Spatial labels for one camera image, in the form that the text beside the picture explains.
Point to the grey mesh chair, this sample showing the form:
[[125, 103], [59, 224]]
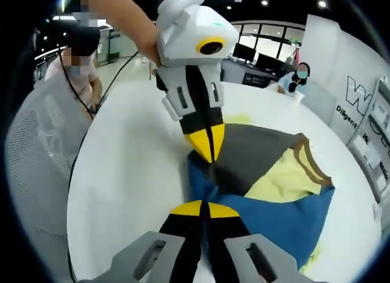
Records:
[[36, 161]]

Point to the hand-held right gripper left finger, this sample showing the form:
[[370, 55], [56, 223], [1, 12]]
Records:
[[179, 234]]

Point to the yellow blue grey garment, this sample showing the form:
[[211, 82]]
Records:
[[274, 222]]

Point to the black computer monitor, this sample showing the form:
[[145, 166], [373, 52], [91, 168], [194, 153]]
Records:
[[271, 62], [243, 52]]

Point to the grey metal shelf rack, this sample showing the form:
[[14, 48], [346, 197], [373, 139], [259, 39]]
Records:
[[374, 136]]

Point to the pink hanging cloth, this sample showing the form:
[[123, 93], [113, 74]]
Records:
[[296, 55]]

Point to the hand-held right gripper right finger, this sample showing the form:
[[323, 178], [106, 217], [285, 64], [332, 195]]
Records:
[[228, 231]]

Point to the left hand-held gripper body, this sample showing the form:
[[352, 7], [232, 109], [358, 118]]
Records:
[[186, 30]]

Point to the black headwear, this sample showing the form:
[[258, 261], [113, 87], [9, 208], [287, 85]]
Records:
[[61, 33]]

